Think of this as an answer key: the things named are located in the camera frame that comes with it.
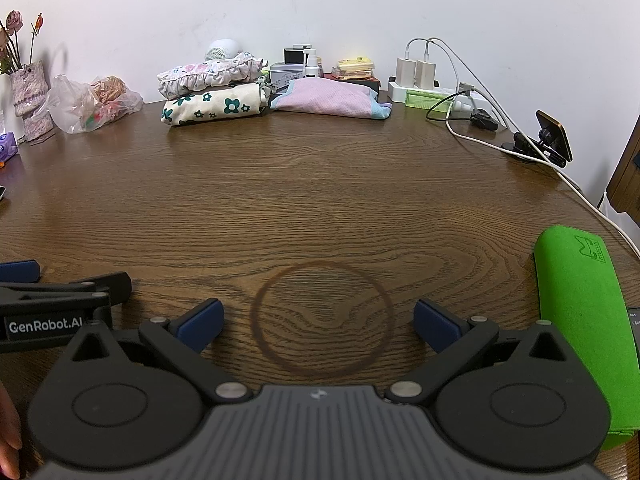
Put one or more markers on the knitted pink white vase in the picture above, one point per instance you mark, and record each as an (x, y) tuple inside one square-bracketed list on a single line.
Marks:
[(30, 95)]

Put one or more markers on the person's left hand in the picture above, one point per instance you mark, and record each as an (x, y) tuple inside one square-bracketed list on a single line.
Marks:
[(7, 425)]

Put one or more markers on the pink and blue vest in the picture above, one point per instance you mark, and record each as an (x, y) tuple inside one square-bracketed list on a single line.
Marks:
[(325, 97)]

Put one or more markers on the grey box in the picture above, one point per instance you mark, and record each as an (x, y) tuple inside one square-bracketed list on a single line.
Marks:
[(286, 74)]

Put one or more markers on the white charger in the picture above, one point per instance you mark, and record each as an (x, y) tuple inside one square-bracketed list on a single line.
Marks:
[(426, 75), (406, 72)]

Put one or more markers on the folded pink floral garment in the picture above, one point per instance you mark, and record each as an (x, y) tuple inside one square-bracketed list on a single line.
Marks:
[(200, 74)]

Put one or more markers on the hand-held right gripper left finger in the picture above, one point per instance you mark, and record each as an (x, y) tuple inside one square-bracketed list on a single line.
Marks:
[(202, 324)]

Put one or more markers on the purple packet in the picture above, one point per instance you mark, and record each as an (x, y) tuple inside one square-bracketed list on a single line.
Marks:
[(6, 150)]

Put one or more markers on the cream folded garment green flowers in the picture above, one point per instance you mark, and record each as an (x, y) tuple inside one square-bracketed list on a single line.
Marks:
[(215, 105)]

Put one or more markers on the clear plastic bag of snacks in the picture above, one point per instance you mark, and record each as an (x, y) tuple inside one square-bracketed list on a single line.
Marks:
[(95, 105)]

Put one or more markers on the white round speaker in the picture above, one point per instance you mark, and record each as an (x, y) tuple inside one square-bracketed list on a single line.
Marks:
[(222, 50)]

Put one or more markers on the black plug adapter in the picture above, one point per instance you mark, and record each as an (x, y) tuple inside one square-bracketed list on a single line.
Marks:
[(484, 120)]

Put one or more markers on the black phone stand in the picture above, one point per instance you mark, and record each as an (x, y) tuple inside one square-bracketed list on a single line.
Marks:
[(525, 147)]

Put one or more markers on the green cylindrical object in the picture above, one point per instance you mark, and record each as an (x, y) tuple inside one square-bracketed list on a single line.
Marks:
[(425, 99)]

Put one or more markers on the phone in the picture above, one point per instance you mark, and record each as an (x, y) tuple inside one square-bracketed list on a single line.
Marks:
[(557, 132)]

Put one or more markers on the white spray bottle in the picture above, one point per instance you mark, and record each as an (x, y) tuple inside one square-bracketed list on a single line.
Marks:
[(312, 66)]

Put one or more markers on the green felt case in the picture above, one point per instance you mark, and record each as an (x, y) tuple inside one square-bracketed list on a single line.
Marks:
[(575, 310)]

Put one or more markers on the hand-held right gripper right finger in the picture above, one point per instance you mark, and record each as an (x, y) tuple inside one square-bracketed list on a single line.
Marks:
[(435, 325)]

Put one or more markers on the black patterned box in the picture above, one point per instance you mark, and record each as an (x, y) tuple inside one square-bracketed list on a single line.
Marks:
[(365, 85)]

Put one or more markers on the small black device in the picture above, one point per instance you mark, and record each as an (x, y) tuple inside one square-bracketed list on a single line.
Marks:
[(294, 56)]

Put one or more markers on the white power strip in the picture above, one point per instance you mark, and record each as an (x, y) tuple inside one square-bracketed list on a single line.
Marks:
[(397, 94)]

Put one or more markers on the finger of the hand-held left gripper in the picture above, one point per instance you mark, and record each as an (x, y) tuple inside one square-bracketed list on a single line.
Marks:
[(107, 285), (20, 271)]

